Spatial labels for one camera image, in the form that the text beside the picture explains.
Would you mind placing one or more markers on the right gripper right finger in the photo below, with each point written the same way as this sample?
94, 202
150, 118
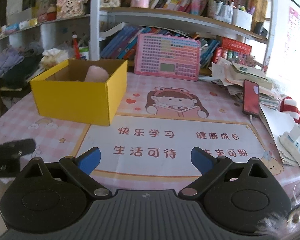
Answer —
211, 170

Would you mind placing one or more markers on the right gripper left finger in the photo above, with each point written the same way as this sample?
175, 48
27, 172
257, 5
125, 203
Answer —
78, 169

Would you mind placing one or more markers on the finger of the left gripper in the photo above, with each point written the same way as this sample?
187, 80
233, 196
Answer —
14, 149

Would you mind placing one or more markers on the pink plush toy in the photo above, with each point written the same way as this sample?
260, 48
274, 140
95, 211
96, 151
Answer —
96, 74

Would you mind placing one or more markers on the pile of clothes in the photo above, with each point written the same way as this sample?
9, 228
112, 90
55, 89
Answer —
18, 65

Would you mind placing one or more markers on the pink cartoon desk mat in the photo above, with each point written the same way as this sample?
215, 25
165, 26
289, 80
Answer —
152, 151

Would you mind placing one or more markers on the red smartphone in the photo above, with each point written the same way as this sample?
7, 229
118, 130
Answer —
251, 98

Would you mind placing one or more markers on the yellow cardboard box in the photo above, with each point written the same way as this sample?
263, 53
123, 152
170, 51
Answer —
62, 92

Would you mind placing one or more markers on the stack of papers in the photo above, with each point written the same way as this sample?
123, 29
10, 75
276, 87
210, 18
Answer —
232, 75

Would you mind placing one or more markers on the pink calculator learning board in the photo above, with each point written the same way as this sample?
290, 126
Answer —
167, 56

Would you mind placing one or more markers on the red book box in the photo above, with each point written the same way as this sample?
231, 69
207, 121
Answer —
235, 45

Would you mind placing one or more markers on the row of blue books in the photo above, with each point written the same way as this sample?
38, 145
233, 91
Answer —
118, 44

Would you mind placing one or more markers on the white shelf unit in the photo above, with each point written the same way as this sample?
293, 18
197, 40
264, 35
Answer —
98, 18

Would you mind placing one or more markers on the pink floral doll ornament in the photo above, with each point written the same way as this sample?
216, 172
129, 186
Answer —
70, 8

